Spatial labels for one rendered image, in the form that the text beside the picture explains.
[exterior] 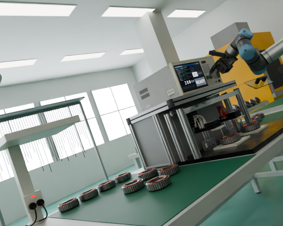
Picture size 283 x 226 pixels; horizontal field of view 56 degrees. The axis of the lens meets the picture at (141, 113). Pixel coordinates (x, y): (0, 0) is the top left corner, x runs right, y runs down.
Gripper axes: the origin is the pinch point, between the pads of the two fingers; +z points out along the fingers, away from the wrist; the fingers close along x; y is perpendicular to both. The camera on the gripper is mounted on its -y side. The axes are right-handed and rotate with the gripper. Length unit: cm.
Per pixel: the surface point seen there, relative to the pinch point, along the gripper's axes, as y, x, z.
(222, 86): 8.8, 7.6, 3.0
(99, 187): 16, -72, 63
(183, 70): -7.2, -21.0, -1.4
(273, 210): 96, 57, 75
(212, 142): 34.4, -20.7, 17.1
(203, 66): -7.4, 0.7, -1.5
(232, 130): 33.8, 2.9, 16.8
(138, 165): -22, 56, 189
